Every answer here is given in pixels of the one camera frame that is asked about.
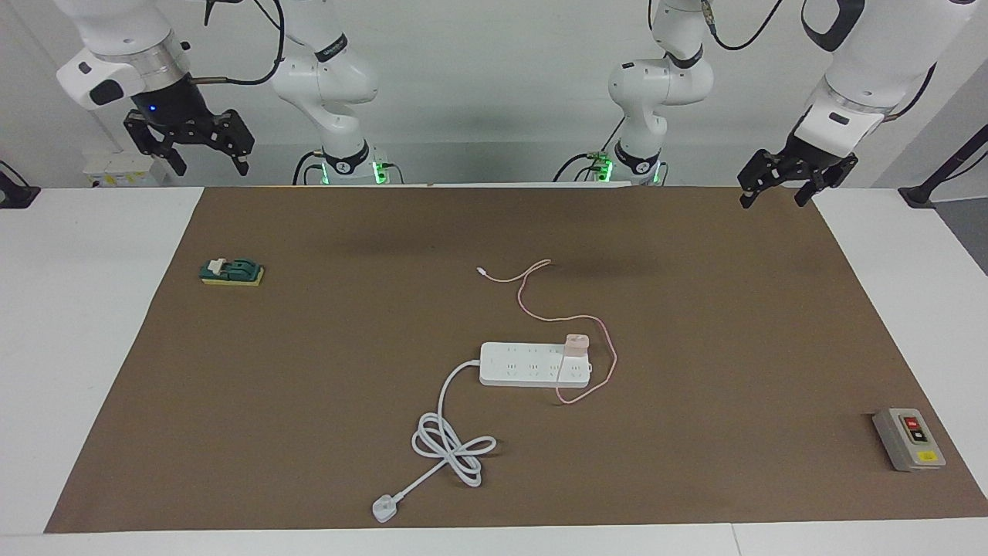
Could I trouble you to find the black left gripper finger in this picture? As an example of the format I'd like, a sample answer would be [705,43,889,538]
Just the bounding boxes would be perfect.
[736,150,789,210]
[794,165,839,209]

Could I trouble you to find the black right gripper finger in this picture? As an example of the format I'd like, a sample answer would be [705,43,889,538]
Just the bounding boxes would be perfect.
[211,109,256,178]
[123,114,188,178]

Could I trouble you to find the pink charging cable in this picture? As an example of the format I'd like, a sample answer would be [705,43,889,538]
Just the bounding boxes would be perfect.
[476,259,619,405]

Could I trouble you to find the pink charger adapter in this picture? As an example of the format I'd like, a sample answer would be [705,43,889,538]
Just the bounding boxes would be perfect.
[560,333,593,373]

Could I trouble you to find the white power strip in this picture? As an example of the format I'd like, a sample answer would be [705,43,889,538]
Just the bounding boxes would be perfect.
[479,342,594,388]

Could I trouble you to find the black clamp stand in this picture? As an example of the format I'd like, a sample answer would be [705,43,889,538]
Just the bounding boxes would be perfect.
[0,160,42,210]
[897,124,988,209]

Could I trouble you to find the brown table mat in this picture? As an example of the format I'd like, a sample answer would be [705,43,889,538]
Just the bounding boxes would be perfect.
[44,184,988,534]

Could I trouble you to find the grey push button box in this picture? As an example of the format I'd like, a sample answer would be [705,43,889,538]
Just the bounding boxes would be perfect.
[871,407,948,473]

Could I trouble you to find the white wall box yellow labels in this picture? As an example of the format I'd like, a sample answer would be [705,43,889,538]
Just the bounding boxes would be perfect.
[82,150,170,189]

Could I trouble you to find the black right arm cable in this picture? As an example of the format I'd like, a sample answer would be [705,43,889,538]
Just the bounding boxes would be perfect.
[189,0,287,86]

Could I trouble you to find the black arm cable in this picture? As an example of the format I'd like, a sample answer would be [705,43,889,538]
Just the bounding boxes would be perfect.
[699,0,785,52]
[189,0,287,86]

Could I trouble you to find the black base cable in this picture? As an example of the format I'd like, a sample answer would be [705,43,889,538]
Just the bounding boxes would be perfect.
[291,148,330,187]
[551,116,628,185]

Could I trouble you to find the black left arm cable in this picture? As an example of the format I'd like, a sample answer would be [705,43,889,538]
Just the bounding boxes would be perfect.
[699,0,785,52]

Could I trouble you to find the green knife switch yellow base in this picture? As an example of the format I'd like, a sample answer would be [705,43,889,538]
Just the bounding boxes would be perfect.
[199,256,266,288]

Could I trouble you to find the white power cord with plug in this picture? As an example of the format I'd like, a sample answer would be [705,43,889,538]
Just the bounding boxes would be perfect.
[371,358,499,525]

